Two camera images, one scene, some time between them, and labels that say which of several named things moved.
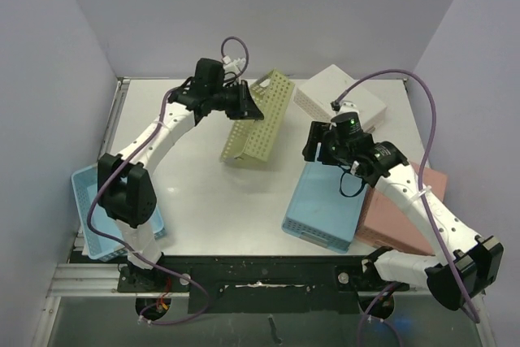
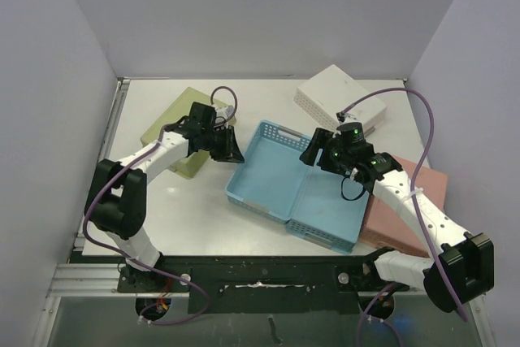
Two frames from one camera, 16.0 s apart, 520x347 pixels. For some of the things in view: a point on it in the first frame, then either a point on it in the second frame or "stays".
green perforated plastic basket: (256, 139) -> (192, 162)
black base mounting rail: (259, 284) stays
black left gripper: (245, 108) -> (230, 152)
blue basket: (84, 184) -> (271, 175)
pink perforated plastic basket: (383, 223) stays
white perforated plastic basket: (317, 94) stays
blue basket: (325, 206) stays
